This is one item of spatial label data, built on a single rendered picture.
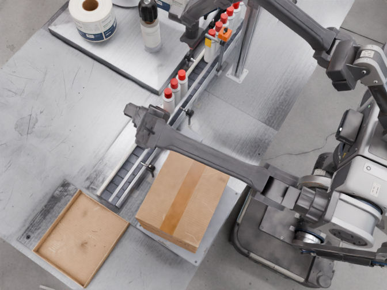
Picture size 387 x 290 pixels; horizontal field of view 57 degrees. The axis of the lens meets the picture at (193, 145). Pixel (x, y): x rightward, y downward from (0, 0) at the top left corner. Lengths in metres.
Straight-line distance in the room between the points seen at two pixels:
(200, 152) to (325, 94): 2.10
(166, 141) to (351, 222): 0.49
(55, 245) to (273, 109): 1.15
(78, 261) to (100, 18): 1.08
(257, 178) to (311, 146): 1.77
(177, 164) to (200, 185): 0.11
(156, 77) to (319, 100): 1.50
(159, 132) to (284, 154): 1.80
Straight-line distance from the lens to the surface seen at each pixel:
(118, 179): 1.56
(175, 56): 1.81
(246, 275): 2.40
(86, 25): 1.82
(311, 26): 1.15
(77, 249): 1.59
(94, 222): 1.59
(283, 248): 2.21
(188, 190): 1.28
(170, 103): 1.52
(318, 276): 2.20
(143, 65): 1.79
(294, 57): 1.96
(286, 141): 2.65
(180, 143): 0.89
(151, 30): 1.71
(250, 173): 0.94
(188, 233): 1.25
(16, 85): 1.95
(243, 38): 1.61
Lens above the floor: 2.36
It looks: 69 degrees down
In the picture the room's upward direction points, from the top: 5 degrees clockwise
